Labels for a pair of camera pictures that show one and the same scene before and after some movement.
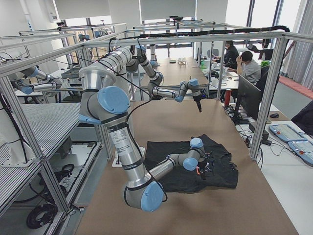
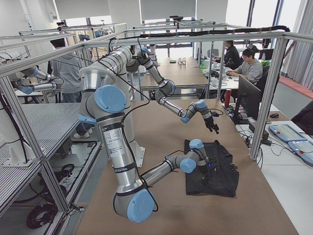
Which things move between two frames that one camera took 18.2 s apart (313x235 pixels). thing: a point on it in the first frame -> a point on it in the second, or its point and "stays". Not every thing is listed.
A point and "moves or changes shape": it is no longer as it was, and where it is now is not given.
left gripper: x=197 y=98 -> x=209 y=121
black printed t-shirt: x=224 y=175 moves or changes shape
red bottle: x=227 y=97 stays
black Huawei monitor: x=249 y=98 stays
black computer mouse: x=274 y=115 stays
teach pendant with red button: x=286 y=132 stays
